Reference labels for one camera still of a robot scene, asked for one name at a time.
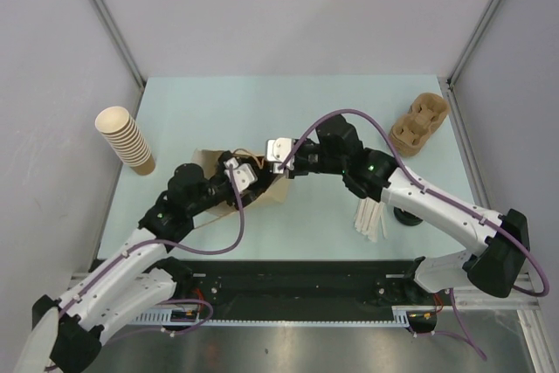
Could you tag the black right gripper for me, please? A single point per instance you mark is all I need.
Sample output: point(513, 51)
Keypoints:
point(297, 171)

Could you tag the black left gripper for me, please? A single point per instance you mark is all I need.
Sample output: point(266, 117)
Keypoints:
point(226, 155)

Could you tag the cream paper takeout bag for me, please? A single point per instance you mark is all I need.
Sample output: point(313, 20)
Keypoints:
point(268, 189)

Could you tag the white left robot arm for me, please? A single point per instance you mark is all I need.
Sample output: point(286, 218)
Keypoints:
point(141, 273)

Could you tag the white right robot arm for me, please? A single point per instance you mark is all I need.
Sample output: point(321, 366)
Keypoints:
point(495, 245)

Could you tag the white wrapped straw pile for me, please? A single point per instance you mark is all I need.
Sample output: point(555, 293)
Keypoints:
point(370, 220)

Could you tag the brown pulp cup carrier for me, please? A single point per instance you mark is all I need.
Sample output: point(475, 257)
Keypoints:
point(412, 130)

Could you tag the black lid stack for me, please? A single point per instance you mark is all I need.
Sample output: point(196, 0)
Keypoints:
point(406, 218)

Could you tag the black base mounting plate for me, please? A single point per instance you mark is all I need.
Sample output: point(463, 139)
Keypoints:
point(386, 283)

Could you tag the stack of paper cups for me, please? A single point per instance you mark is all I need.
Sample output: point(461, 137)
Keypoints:
point(123, 135)

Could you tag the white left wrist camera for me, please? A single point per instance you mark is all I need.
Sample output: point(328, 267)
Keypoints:
point(242, 175)

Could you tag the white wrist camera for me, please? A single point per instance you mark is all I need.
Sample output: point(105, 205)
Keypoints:
point(277, 151)
point(242, 175)

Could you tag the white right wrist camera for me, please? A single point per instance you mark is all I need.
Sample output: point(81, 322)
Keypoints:
point(277, 151)

